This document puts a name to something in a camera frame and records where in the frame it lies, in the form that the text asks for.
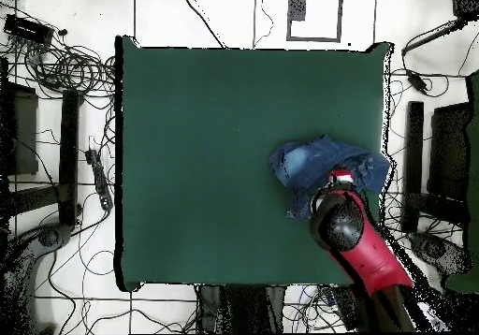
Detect long black floor cable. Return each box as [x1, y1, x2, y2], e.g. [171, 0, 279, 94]
[182, 0, 228, 50]

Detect grey floor socket plate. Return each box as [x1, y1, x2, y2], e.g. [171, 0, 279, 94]
[288, 0, 308, 22]

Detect thick black cable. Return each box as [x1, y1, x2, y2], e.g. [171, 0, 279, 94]
[400, 18, 469, 57]

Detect coiled black cable bundle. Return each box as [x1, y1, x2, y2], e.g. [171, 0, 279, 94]
[22, 42, 117, 100]

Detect black hub box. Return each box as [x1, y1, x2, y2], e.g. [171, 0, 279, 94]
[2, 13, 56, 47]

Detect black power strip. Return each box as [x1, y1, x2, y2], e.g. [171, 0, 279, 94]
[328, 284, 362, 331]
[84, 148, 114, 211]

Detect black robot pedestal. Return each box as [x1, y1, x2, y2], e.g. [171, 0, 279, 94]
[196, 284, 287, 334]

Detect blue denim jeans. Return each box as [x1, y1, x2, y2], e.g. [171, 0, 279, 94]
[267, 134, 391, 222]

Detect grey stand leg round foot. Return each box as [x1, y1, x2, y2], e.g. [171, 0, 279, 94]
[408, 231, 473, 280]
[3, 222, 74, 332]

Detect black power adapter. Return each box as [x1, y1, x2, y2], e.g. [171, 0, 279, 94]
[405, 68, 429, 94]

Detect dark green table cloth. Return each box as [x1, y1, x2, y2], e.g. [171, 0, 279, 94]
[113, 35, 394, 293]

